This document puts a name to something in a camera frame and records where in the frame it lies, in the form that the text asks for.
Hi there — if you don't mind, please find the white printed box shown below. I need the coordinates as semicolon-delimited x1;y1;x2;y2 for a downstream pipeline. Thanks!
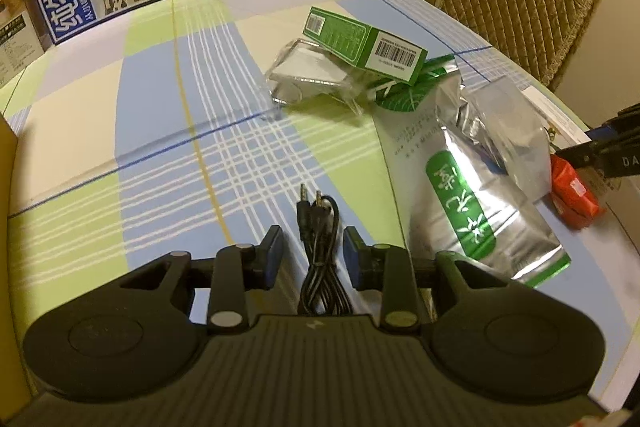
0;14;45;82

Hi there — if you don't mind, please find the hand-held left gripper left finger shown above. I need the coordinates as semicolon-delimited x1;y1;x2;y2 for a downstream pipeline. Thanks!
117;224;286;335

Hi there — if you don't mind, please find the clear plastic case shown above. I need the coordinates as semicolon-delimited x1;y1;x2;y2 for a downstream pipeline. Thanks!
264;38;381;118

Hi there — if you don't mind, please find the red packet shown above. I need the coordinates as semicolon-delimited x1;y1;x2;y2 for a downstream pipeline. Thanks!
549;154;600;229

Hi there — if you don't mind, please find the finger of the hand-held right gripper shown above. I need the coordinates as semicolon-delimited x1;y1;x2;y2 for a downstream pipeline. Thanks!
587;103;640;142
554;139;618;170

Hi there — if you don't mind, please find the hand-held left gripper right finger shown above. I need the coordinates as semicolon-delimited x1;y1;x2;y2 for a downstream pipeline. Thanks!
342;227;506;334

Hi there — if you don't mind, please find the white pouch with green leaf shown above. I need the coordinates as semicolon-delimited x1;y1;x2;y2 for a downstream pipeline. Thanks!
372;54;461;233

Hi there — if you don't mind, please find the clear plastic bag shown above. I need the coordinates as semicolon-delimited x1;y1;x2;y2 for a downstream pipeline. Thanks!
462;77;553;202

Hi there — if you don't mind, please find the desktop with plaid cloth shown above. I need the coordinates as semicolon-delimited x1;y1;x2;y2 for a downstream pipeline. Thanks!
0;0;638;414

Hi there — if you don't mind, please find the green cardboard box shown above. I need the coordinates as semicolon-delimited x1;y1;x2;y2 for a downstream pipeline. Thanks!
302;6;429;85

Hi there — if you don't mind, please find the silver foil pouch green label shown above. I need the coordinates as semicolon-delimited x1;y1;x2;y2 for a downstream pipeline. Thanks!
407;72;572;283

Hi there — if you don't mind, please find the black audio cable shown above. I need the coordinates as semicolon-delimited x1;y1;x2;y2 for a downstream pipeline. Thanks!
296;184;354;318

